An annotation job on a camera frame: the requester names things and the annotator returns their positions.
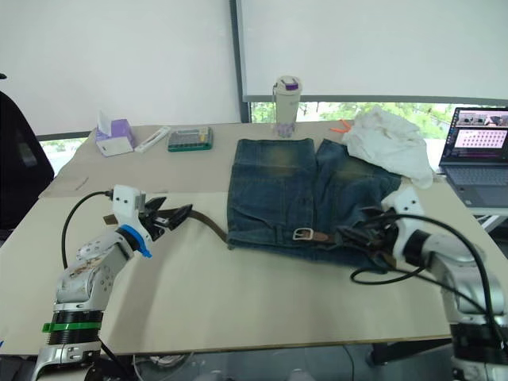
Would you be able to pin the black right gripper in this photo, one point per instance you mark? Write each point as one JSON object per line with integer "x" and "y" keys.
{"x": 383, "y": 238}

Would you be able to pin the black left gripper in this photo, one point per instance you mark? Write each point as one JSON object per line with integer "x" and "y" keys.
{"x": 152, "y": 223}

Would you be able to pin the brown braided belt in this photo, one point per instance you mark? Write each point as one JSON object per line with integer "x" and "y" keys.
{"x": 208, "y": 224}

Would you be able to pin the blue denim shorts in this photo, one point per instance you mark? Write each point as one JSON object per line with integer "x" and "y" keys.
{"x": 278, "y": 190}

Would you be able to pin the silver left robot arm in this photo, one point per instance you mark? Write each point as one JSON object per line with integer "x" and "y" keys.
{"x": 85, "y": 274}

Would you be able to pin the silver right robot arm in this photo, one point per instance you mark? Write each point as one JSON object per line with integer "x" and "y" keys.
{"x": 456, "y": 270}

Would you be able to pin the white flat remote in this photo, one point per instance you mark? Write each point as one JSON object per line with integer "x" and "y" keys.
{"x": 151, "y": 139}

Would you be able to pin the green framed calculator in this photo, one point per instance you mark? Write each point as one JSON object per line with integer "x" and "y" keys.
{"x": 190, "y": 139}

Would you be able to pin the crumpled white cloth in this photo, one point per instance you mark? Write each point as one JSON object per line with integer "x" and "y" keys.
{"x": 391, "y": 147}

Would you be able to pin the purple and white tissue box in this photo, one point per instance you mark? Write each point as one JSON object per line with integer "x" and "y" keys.
{"x": 115, "y": 139}

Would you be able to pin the orange plastic clip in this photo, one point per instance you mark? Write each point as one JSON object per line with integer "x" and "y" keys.
{"x": 342, "y": 127}

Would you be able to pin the white laptop stand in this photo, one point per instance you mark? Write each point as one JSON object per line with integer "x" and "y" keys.
{"x": 492, "y": 218}

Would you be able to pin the open grey laptop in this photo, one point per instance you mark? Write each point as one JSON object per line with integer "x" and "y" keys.
{"x": 474, "y": 158}

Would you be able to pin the cream tumbler with purple lid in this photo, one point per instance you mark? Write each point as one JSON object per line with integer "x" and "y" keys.
{"x": 286, "y": 105}

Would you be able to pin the black office chair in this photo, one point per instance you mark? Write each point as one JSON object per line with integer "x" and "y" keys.
{"x": 20, "y": 158}

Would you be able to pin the white roller blind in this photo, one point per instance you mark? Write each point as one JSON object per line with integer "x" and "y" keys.
{"x": 373, "y": 43}

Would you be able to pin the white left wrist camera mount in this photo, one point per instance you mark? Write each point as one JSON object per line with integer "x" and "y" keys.
{"x": 125, "y": 202}

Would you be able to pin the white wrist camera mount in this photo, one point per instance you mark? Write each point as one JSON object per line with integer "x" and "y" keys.
{"x": 125, "y": 202}
{"x": 405, "y": 208}

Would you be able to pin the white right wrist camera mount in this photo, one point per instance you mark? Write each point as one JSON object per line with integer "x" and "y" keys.
{"x": 405, "y": 208}

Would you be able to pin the dark window frame post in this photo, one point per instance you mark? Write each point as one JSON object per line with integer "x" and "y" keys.
{"x": 239, "y": 59}

